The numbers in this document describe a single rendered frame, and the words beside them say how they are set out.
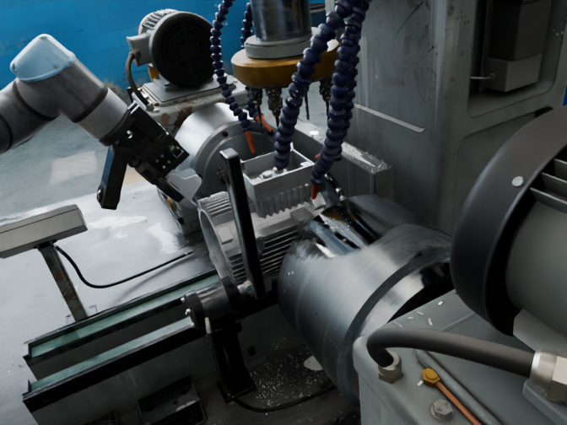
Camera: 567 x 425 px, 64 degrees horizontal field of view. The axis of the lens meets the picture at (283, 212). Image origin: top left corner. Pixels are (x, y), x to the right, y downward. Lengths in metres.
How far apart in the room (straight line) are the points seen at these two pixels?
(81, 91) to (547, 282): 0.62
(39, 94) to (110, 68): 5.55
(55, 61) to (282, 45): 0.32
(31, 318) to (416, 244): 0.95
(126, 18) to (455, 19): 5.63
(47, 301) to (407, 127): 0.94
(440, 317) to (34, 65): 0.60
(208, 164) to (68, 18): 5.30
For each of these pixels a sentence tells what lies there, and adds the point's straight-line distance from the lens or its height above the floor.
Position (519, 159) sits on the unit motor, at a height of 1.35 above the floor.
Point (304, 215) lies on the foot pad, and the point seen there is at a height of 1.07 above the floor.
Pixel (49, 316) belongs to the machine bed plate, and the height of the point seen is 0.80.
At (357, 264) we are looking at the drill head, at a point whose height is 1.15.
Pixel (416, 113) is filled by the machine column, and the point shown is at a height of 1.20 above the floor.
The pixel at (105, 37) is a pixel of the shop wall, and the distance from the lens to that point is 6.23.
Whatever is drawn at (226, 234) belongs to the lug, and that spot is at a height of 1.08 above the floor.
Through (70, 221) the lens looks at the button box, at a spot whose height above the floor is 1.06.
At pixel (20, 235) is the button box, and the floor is 1.06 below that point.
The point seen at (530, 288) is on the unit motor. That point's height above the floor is 1.27.
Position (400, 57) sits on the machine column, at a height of 1.29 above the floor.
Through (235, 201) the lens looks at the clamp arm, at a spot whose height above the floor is 1.18.
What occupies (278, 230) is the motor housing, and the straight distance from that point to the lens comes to 0.78.
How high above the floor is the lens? 1.49
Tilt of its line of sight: 31 degrees down
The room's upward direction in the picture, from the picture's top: 9 degrees counter-clockwise
